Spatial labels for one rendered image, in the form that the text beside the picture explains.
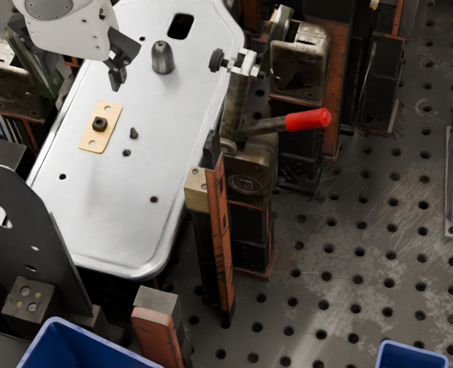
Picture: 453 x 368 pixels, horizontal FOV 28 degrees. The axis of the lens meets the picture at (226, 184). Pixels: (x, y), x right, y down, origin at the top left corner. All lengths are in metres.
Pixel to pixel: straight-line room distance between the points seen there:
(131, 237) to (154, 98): 0.22
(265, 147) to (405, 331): 0.43
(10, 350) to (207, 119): 0.41
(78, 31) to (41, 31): 0.05
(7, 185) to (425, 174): 0.88
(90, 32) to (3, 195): 0.25
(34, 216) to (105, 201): 0.30
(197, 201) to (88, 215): 0.15
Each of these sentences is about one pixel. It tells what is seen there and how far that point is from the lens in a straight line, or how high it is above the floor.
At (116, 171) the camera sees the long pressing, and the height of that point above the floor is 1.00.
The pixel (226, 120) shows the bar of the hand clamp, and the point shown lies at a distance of 1.10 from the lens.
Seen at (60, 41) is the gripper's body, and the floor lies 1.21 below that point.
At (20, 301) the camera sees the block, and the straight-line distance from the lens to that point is 1.06.
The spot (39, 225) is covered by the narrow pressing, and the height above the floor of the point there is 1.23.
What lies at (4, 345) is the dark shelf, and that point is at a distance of 1.10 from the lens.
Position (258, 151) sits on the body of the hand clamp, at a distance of 1.15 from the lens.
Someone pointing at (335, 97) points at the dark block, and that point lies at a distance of 1.41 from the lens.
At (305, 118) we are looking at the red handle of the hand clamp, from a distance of 1.07.
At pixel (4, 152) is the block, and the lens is 1.29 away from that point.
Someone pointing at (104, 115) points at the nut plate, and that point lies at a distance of 1.26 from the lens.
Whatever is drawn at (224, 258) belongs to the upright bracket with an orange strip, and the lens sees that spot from 1.21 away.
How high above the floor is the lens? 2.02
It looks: 59 degrees down
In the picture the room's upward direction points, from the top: 5 degrees counter-clockwise
